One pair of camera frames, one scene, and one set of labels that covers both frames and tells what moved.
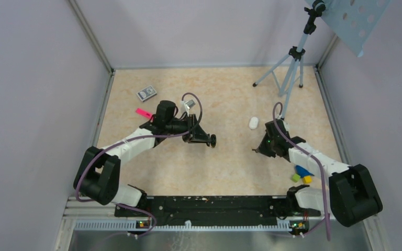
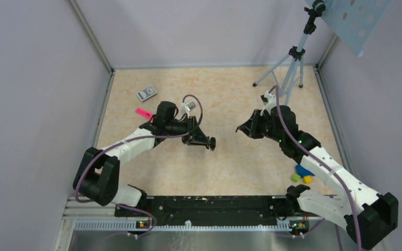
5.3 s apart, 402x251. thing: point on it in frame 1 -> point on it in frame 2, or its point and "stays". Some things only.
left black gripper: [199, 135] stays
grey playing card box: [146, 93] stays
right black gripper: [262, 149] -> [250, 127]
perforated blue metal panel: [354, 20] stays
